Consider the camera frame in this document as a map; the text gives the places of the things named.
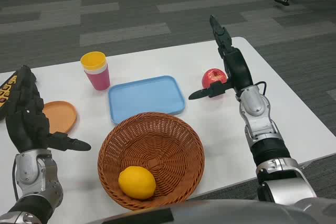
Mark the light blue plastic tray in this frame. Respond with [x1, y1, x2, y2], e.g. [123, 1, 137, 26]
[108, 75, 186, 125]

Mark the white plastic cup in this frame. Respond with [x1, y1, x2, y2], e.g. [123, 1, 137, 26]
[83, 64, 109, 76]

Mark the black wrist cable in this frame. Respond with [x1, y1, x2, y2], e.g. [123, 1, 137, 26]
[12, 158, 20, 201]
[253, 81, 267, 97]

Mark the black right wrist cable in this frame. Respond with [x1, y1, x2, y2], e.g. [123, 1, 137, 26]
[253, 81, 267, 97]

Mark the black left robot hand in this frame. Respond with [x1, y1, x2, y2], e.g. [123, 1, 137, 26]
[5, 65, 92, 154]

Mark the pink plastic cup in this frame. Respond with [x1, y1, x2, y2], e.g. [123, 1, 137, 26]
[84, 67, 111, 91]

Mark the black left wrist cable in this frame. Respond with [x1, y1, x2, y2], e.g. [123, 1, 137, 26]
[12, 158, 20, 201]

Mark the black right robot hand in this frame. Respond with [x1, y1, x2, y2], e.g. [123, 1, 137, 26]
[188, 15, 255, 101]

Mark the orange plastic plate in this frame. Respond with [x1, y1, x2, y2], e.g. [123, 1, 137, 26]
[41, 100, 78, 134]

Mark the yellow plastic cup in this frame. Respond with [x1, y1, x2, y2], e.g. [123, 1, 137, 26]
[80, 51, 108, 72]

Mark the brown wicker basket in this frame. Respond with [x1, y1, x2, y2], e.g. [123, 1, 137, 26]
[97, 112, 205, 211]

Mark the yellow lemon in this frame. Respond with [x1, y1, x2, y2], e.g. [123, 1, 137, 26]
[118, 166, 157, 200]

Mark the red apple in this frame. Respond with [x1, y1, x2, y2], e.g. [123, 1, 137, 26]
[201, 68, 228, 99]

